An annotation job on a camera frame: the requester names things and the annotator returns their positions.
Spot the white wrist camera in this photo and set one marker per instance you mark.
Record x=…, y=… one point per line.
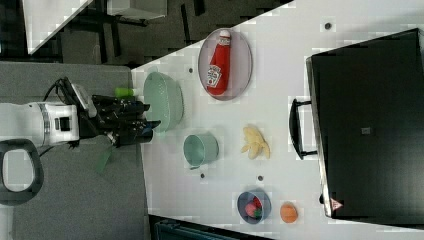
x=85, y=100

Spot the black toaster oven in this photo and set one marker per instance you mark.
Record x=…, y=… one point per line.
x=368, y=118

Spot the blue bowl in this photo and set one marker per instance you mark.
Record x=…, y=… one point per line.
x=246, y=197

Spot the red ketchup bottle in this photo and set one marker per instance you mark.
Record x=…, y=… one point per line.
x=219, y=66

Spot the peeled yellow banana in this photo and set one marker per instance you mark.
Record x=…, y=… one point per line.
x=255, y=143

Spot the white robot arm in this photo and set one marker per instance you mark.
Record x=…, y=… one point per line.
x=28, y=127

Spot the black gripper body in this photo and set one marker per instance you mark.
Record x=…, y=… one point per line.
x=110, y=120

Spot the red strawberry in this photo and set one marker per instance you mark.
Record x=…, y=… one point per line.
x=254, y=208

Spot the orange fruit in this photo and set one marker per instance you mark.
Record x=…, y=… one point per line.
x=288, y=213

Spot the green colander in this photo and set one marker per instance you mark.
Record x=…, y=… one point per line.
x=165, y=98

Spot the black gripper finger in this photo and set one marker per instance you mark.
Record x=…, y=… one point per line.
x=135, y=106
x=141, y=125

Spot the green mug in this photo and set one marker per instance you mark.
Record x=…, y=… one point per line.
x=200, y=149

